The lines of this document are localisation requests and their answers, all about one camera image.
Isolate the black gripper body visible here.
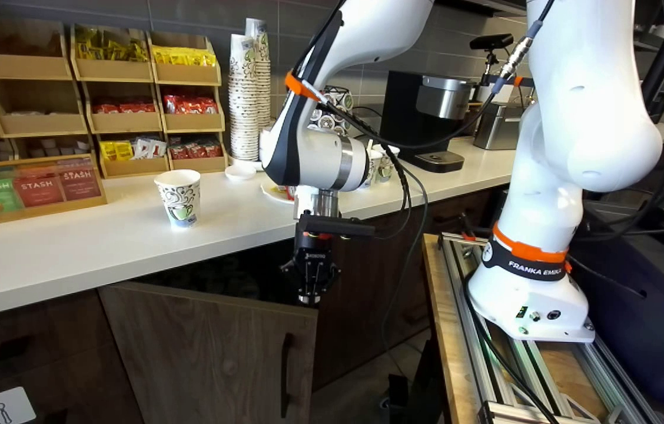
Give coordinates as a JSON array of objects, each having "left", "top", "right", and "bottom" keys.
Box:
[{"left": 278, "top": 230, "right": 344, "bottom": 292}]

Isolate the black cupboard door handle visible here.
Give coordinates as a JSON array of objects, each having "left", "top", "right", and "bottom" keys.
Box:
[{"left": 274, "top": 331, "right": 302, "bottom": 422}]

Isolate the brown wooden cupboard door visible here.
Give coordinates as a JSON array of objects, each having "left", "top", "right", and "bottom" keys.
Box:
[{"left": 96, "top": 278, "right": 319, "bottom": 424}]

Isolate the brown wooden cabinet front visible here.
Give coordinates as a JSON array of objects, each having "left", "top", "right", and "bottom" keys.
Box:
[
  {"left": 310, "top": 199, "right": 437, "bottom": 393},
  {"left": 0, "top": 289, "right": 145, "bottom": 424}
]

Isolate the white paper plate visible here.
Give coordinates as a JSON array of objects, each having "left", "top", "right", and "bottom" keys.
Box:
[{"left": 258, "top": 180, "right": 302, "bottom": 210}]

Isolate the small patterned paper cup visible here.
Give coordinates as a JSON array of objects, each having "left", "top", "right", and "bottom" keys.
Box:
[{"left": 153, "top": 168, "right": 204, "bottom": 228}]

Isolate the black coffee machine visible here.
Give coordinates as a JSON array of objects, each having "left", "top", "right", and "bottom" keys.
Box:
[{"left": 376, "top": 68, "right": 498, "bottom": 177}]

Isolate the tall paper cup stack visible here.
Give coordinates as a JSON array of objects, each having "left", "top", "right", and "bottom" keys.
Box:
[{"left": 243, "top": 14, "right": 273, "bottom": 166}]

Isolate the silver metal appliance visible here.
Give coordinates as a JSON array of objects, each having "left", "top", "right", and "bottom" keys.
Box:
[{"left": 470, "top": 100, "right": 523, "bottom": 154}]

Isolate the red tea box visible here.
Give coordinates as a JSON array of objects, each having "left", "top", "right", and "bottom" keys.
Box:
[
  {"left": 53, "top": 159, "right": 104, "bottom": 200},
  {"left": 12, "top": 166, "right": 64, "bottom": 210}
]

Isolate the wooden tea box tray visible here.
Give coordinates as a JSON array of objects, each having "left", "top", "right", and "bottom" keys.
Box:
[{"left": 0, "top": 156, "right": 107, "bottom": 233}]

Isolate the wooden snack rack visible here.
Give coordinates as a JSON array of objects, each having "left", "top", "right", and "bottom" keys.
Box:
[{"left": 0, "top": 13, "right": 229, "bottom": 181}]

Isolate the dark blue fabric cover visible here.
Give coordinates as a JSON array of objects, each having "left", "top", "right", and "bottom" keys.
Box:
[{"left": 571, "top": 205, "right": 664, "bottom": 406}]

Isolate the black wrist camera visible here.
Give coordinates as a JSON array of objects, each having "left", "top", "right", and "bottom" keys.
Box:
[{"left": 297, "top": 213, "right": 379, "bottom": 241}]

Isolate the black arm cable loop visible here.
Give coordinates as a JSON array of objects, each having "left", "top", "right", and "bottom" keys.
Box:
[{"left": 318, "top": 100, "right": 437, "bottom": 274}]

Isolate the wire coffee pod carousel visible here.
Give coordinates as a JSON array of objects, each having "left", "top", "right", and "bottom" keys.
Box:
[{"left": 310, "top": 82, "right": 357, "bottom": 136}]

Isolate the orange wrist strap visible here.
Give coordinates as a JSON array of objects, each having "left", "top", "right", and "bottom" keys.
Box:
[{"left": 279, "top": 68, "right": 326, "bottom": 106}]

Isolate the aluminium rail frame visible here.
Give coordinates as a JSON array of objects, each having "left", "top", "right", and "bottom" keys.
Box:
[{"left": 437, "top": 228, "right": 649, "bottom": 424}]

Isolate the orange base strap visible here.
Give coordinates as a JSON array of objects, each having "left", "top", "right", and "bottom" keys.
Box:
[{"left": 489, "top": 223, "right": 575, "bottom": 269}]

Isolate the black camera on stand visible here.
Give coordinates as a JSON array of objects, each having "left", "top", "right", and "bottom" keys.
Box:
[{"left": 465, "top": 30, "right": 518, "bottom": 106}]

